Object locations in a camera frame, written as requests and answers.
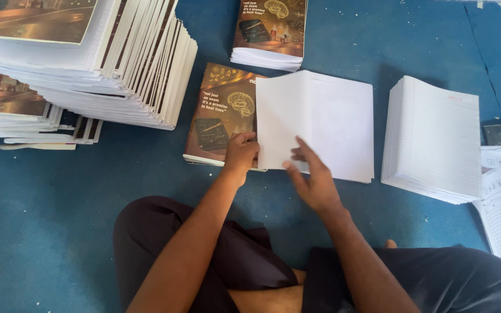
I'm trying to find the person's left hand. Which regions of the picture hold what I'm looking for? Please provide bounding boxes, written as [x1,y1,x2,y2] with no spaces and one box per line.
[224,132,261,175]

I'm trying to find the person's right hand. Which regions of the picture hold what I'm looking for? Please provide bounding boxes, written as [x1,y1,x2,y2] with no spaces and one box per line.
[282,136,347,214]

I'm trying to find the white paper bundle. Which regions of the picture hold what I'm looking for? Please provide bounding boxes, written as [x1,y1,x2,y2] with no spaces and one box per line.
[256,70,375,183]

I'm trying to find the brown brain print notebook cover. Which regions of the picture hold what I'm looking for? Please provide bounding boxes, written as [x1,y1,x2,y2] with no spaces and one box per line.
[183,62,268,171]

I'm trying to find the person's bare leg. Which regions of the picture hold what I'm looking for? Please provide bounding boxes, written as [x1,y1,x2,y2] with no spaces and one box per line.
[228,239,398,313]

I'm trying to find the stack of ruled paper bundles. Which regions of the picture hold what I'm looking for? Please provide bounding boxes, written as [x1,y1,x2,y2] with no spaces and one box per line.
[380,76,482,205]

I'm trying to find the small stack of brown notebooks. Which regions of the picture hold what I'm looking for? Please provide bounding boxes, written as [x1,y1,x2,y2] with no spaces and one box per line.
[230,0,308,72]

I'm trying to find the person's dark shorts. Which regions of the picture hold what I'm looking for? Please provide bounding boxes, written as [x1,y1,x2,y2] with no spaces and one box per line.
[113,196,501,313]

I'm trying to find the tall leaning stack of notebooks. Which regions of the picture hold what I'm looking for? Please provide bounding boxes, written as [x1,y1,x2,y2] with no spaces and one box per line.
[0,0,198,131]

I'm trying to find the low stack of brown notebooks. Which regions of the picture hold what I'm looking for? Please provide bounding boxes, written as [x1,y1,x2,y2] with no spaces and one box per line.
[0,64,103,151]

